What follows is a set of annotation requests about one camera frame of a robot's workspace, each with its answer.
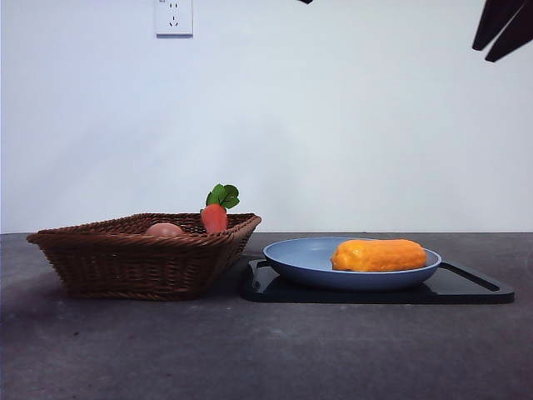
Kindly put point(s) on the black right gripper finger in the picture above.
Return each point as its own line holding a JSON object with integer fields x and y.
{"x": 518, "y": 33}
{"x": 493, "y": 21}

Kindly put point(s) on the yellow corn cob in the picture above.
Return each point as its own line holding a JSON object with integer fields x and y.
{"x": 379, "y": 255}

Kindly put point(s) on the brown woven wicker basket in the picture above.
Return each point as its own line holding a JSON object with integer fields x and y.
{"x": 133, "y": 266}

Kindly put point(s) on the orange carrot with green leaves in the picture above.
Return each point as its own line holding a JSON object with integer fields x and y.
{"x": 214, "y": 218}

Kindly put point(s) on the light blue plate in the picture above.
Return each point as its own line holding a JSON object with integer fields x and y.
{"x": 300, "y": 258}

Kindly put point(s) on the pale brown egg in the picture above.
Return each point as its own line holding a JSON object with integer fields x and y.
{"x": 164, "y": 230}

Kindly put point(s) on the dark rectangular tray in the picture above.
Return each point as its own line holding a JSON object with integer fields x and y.
{"x": 333, "y": 296}

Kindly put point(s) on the white wall power outlet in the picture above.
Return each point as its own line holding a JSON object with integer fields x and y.
{"x": 175, "y": 18}

